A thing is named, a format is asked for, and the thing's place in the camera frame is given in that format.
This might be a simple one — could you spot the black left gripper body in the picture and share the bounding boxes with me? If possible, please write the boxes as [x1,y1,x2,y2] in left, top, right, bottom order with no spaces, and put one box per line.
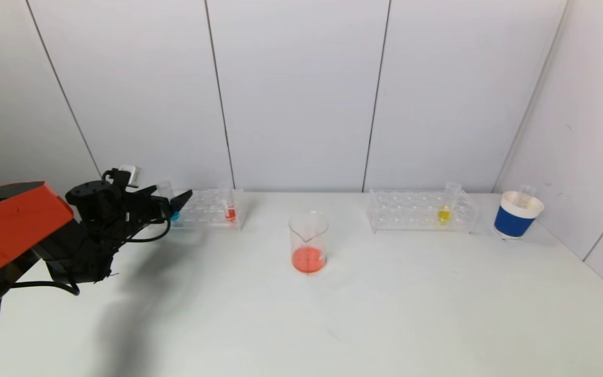
[123,192,171,228]

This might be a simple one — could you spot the test tube with blue pigment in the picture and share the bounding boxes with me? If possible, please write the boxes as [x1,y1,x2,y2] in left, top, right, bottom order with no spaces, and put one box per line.
[156,181,182,221]

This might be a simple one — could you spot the clear acrylic test tube rack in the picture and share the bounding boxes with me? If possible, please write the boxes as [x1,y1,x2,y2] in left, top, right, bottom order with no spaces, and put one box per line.
[367,190,479,234]
[170,189,245,231]

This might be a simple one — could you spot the clear glass beaker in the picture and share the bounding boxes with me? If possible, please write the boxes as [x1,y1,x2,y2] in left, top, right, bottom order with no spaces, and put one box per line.
[288,210,329,275]

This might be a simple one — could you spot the test tube with yellow pigment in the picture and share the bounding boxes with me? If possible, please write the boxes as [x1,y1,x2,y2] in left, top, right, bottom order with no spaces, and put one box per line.
[436,183,462,225]

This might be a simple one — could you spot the blue white paper cup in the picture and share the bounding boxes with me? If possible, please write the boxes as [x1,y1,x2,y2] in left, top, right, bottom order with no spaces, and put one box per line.
[494,191,545,240]

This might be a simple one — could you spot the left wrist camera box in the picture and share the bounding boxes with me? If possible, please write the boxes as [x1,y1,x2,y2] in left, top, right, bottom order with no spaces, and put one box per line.
[117,164,142,188]

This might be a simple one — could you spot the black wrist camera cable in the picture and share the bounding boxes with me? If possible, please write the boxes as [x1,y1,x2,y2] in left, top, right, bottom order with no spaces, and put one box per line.
[102,169,172,244]

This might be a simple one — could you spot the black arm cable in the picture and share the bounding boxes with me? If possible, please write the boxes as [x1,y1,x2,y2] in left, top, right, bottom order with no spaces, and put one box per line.
[8,281,81,297]

